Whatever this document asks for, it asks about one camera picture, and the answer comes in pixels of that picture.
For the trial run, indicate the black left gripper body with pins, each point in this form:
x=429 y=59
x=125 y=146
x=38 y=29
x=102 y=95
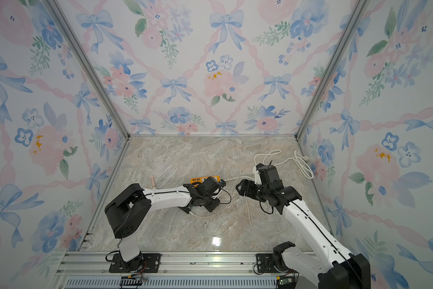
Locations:
x=211 y=203

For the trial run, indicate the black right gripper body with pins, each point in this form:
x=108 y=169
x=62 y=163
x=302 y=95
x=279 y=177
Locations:
x=254 y=190

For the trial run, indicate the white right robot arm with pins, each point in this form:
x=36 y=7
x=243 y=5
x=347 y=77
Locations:
x=310 y=231

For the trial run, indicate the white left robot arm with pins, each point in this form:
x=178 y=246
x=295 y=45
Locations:
x=128 y=210

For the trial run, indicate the orange power strip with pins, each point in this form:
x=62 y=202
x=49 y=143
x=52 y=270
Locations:
x=202 y=179

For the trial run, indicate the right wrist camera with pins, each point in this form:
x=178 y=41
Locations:
x=257 y=172

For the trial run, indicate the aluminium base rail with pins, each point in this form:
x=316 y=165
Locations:
x=175 y=270

